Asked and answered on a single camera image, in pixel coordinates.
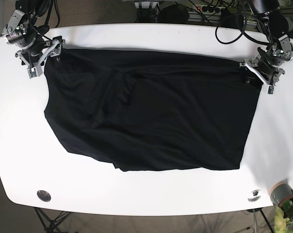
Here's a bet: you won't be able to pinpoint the left gripper body silver black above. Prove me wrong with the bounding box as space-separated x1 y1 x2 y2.
239 54 285 95

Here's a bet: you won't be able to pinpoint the silver table grommet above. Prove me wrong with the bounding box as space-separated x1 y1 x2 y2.
247 189 261 202
37 190 51 202

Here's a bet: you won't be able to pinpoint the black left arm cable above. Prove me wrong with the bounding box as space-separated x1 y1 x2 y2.
214 0 273 51

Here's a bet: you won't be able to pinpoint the green potted plant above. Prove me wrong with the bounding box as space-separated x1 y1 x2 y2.
274 200 293 233

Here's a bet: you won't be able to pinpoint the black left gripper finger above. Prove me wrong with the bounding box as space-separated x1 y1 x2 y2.
244 76 255 84

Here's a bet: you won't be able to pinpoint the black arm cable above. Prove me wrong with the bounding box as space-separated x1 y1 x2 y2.
27 0 60 47
214 0 273 51

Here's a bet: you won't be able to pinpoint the right gripper body silver black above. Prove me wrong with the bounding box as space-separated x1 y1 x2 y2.
15 36 65 79

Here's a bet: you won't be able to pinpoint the grey plant pot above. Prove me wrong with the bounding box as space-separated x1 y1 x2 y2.
269 182 293 208

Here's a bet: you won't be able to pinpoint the left silver table grommet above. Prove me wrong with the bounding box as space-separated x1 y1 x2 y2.
37 190 51 202

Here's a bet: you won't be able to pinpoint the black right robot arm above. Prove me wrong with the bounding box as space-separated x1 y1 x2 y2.
2 0 65 78

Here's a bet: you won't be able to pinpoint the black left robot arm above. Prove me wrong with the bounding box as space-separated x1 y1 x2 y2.
240 0 293 95

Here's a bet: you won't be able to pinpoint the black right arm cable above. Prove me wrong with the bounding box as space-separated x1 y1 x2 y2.
27 0 60 47

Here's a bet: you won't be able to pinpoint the right silver table grommet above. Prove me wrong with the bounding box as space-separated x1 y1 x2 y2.
247 189 261 202

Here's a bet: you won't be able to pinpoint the black folding table legs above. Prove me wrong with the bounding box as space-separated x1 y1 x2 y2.
34 207 73 233

